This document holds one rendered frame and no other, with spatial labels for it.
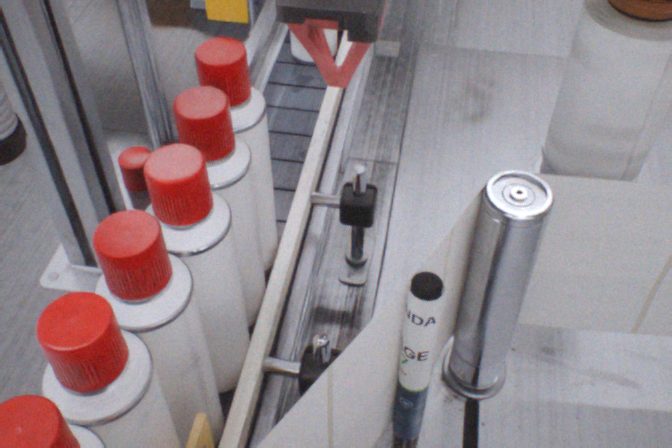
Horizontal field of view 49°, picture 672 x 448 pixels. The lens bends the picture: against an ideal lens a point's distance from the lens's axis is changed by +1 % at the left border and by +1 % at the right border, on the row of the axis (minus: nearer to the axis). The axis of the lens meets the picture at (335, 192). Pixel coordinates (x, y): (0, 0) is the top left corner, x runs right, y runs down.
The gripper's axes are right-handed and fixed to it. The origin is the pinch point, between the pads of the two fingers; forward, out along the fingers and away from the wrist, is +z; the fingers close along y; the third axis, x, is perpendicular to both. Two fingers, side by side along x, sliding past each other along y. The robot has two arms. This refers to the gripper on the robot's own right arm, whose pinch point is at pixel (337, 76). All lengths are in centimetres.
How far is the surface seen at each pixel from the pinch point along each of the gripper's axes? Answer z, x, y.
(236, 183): -2.3, 4.0, -14.5
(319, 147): 10.0, 2.1, 2.5
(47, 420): -7.5, 6.1, -33.2
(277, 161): 13.5, 6.4, 3.7
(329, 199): 10.4, 0.2, -3.2
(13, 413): -7.5, 7.6, -33.1
